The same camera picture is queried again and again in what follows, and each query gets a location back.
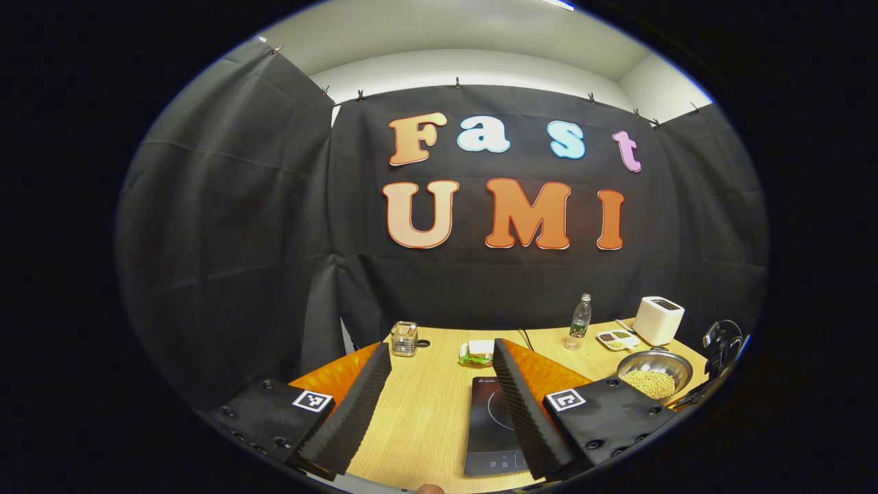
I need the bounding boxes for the black induction cooktop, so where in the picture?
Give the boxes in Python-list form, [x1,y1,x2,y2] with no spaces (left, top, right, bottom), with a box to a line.
[464,376,532,478]

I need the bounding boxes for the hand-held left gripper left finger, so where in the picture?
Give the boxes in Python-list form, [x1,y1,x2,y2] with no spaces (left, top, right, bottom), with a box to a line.
[199,342,393,482]

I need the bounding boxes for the white toaster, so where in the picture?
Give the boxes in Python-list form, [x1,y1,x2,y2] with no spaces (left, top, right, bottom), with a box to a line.
[632,296,685,346]

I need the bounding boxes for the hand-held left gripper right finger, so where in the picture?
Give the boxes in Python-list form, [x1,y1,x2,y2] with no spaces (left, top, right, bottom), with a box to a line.
[493,338,680,481]

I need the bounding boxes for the stainless steel pot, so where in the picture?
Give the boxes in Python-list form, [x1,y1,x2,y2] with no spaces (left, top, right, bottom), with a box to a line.
[616,349,693,403]

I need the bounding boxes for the row of backdrop clips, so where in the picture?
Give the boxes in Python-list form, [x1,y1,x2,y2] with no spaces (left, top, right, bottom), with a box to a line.
[270,43,702,131]

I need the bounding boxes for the white divided bean dish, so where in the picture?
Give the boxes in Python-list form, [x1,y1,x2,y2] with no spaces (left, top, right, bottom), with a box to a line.
[595,329,640,351]

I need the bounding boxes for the pile of soybeans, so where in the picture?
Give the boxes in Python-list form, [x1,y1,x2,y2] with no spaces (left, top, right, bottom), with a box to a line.
[621,369,676,400]

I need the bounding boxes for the black backdrop cloth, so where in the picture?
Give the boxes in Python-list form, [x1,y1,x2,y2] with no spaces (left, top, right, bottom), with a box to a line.
[115,38,769,412]

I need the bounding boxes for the metal mesh holder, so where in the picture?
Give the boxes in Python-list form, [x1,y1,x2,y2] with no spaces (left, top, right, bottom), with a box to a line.
[391,321,419,357]

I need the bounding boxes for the sandwich on white plate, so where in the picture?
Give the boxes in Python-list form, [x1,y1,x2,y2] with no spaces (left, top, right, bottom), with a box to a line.
[458,340,496,366]

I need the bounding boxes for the clear plastic water bottle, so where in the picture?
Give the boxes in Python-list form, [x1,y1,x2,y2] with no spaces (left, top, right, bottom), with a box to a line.
[566,293,592,351]

